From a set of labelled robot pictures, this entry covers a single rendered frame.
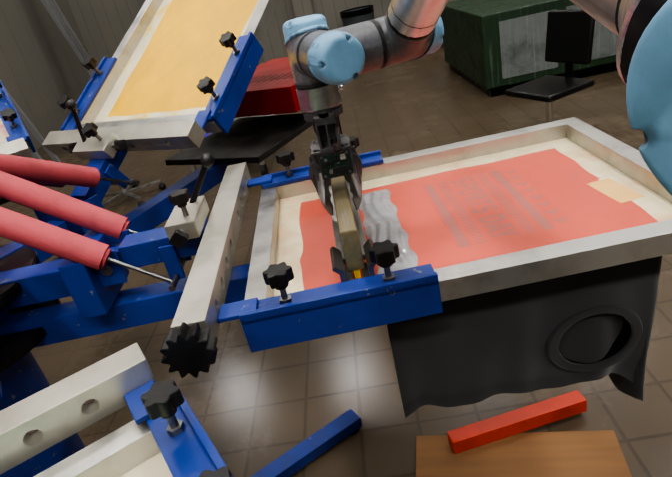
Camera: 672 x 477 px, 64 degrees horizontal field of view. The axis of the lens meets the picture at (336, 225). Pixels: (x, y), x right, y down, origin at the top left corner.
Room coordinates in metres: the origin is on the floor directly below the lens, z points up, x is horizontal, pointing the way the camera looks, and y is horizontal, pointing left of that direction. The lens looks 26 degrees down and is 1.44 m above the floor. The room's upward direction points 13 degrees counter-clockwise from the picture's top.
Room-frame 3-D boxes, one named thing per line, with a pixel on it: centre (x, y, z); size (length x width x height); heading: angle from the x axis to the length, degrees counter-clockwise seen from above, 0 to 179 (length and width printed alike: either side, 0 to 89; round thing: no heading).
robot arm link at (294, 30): (0.94, -0.02, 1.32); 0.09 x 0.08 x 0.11; 15
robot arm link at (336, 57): (0.86, -0.06, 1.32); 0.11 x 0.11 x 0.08; 15
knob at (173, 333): (0.62, 0.23, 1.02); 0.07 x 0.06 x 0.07; 88
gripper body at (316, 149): (0.94, -0.02, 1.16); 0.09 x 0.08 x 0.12; 178
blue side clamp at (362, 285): (0.69, 0.02, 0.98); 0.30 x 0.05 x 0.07; 88
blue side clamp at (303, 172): (1.25, 0.00, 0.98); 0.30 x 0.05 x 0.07; 88
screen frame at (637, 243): (0.96, -0.23, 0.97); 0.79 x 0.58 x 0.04; 88
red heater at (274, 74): (2.20, 0.08, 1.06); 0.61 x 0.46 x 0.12; 148
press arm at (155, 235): (0.98, 0.33, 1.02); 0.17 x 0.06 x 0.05; 88
